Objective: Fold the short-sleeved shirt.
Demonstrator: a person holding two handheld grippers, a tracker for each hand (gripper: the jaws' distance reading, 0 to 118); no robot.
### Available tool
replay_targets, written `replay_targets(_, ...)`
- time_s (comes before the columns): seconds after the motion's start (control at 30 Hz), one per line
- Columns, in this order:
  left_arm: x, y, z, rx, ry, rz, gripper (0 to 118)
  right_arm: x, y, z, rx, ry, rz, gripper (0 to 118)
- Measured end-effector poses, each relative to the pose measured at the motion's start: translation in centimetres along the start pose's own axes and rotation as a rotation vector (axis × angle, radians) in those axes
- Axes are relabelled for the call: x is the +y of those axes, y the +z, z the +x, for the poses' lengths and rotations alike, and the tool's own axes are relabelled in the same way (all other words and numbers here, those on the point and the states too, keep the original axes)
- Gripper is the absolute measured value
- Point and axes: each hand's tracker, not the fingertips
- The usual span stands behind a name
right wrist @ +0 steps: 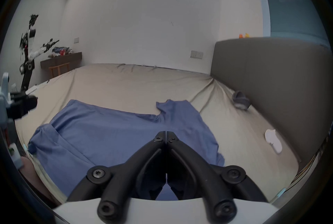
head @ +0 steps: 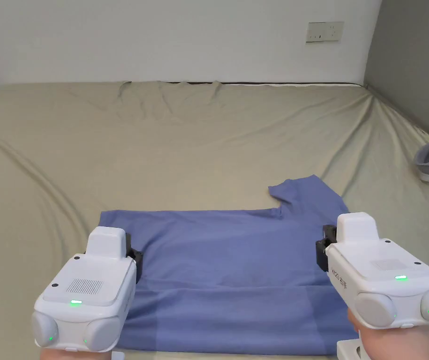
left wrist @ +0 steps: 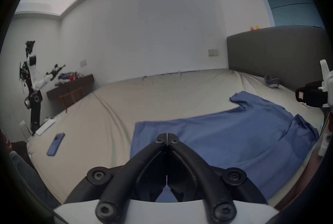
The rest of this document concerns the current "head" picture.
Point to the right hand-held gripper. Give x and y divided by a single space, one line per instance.
383 281

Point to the person's left hand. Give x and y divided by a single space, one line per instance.
55 355

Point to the person's right hand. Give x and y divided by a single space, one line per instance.
394 345

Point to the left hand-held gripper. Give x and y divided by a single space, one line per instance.
86 288

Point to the white wall socket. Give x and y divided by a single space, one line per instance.
325 32

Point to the blue shirt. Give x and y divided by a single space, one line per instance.
229 258

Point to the bed with beige sheet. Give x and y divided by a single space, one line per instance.
184 150

